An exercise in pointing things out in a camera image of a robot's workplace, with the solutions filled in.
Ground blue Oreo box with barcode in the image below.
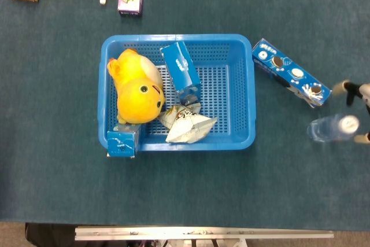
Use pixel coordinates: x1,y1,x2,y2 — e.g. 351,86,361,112
106,124,142,158

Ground aluminium profile rail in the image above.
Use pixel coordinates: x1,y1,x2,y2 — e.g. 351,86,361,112
74,226,335,241

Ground blue Oreo box pink stripe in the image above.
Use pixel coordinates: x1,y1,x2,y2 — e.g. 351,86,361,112
159,40,202,106

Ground clear plastic water bottle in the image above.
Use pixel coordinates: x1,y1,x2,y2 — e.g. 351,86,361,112
306,113,361,143

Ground yellow plush duck toy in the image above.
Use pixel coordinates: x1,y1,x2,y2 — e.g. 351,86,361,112
106,48,166,125

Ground blue plastic perforated basket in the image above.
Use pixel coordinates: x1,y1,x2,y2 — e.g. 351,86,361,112
97,34,257,152

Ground long blue Oreo box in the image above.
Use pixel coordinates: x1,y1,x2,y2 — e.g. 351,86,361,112
251,38,332,109

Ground crumpled white snack bag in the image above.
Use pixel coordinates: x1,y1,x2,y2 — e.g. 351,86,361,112
157,104,218,144

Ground black robot base cover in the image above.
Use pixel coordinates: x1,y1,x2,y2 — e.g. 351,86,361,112
25,222,77,247

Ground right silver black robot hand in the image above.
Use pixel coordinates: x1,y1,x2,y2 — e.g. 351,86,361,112
331,79,370,145

